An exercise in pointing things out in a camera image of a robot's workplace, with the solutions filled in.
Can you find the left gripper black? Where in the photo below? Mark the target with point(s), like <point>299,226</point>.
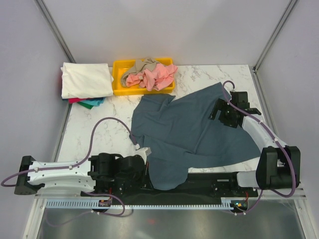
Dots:
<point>142,182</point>

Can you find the white slotted cable duct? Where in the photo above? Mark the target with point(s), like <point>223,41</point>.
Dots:
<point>103,204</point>

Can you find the folded white t-shirt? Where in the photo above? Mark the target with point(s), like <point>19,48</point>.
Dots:
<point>85,81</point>

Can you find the folded light blue t-shirt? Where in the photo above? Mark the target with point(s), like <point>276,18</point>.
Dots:
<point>100,100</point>

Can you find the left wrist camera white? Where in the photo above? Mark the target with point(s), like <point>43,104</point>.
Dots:
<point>144,152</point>

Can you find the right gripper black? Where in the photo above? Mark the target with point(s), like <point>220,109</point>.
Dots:
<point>221,105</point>

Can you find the right aluminium post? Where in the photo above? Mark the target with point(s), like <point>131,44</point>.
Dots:
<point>275,33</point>

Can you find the blue-grey t-shirt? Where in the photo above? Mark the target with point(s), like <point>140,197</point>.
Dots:
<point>181,136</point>

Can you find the beige t-shirt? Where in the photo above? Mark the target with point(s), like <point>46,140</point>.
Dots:
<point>138,67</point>

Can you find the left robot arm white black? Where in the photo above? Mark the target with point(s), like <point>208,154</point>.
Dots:
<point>100,174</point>

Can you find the left aluminium post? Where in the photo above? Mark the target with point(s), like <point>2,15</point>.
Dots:
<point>54,29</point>

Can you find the aluminium post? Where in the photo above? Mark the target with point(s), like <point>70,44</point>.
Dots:
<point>275,33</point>
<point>54,29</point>

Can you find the folded red t-shirt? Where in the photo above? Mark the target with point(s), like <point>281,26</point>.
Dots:
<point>75,100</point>

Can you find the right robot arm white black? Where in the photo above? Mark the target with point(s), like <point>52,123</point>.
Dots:
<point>279,164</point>

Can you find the yellow plastic bin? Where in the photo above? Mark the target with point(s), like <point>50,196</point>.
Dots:
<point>119,68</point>

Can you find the folded green t-shirt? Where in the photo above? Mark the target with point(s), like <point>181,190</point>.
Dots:
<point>87,104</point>

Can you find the pink t-shirt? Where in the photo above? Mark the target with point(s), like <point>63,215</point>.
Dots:
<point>157,79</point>

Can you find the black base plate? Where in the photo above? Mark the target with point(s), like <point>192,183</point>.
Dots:
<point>198,189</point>

